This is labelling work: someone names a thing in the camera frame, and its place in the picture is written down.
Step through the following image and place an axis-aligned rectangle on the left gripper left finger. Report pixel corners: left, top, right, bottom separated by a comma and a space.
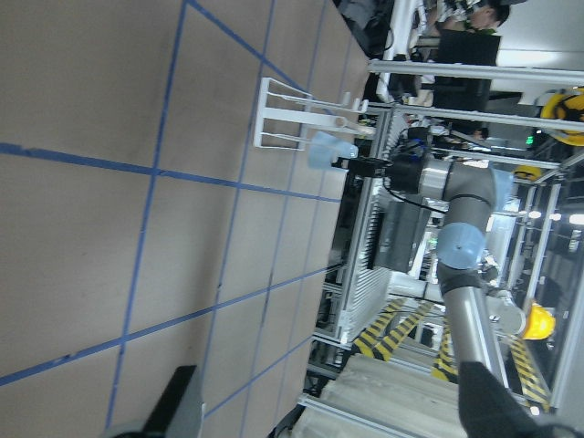
107, 365, 203, 437

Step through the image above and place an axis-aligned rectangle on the yellow hard hat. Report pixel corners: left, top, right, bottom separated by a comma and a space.
522, 302, 556, 340

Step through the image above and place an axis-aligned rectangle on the person at desk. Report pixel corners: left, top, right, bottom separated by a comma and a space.
428, 1, 511, 110

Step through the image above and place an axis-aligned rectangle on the light blue plastic cup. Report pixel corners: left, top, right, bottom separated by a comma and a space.
308, 131, 359, 172

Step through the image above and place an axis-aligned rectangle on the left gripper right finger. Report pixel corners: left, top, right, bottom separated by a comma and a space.
458, 361, 583, 438

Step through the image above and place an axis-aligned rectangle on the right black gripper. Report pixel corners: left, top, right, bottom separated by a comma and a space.
331, 156, 422, 193

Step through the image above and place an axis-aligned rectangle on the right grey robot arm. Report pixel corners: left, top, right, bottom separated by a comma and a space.
329, 156, 514, 388

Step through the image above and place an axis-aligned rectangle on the white wire cup rack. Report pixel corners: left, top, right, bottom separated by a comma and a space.
253, 77, 375, 151

